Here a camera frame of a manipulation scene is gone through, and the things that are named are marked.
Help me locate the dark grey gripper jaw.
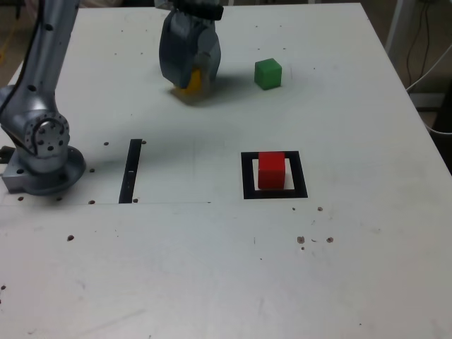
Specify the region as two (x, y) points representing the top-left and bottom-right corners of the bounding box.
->
(158, 10), (206, 90)

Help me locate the grey gripper jaw with disc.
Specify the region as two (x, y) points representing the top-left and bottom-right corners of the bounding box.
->
(196, 28), (222, 91)

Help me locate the yellow cube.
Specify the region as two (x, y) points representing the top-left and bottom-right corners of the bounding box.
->
(174, 69), (205, 97)

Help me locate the green cube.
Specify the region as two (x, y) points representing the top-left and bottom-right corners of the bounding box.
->
(254, 57), (283, 91)

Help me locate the red cube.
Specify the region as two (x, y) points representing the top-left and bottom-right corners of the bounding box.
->
(257, 151), (286, 191)

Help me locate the black tape square outline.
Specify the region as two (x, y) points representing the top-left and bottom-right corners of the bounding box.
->
(240, 150), (309, 200)

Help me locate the black tape strip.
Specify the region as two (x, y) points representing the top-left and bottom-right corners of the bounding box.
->
(118, 138), (143, 205)

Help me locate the grey horizontal bar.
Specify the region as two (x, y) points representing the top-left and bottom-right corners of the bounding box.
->
(409, 93), (452, 112)

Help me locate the white frame post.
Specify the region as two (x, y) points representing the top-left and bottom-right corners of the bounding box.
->
(384, 0), (405, 61)

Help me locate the black hanging cable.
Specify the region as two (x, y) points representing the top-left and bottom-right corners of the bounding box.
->
(405, 0), (430, 88)

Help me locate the white hanging cable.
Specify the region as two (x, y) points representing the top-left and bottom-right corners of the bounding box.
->
(405, 44), (452, 92)

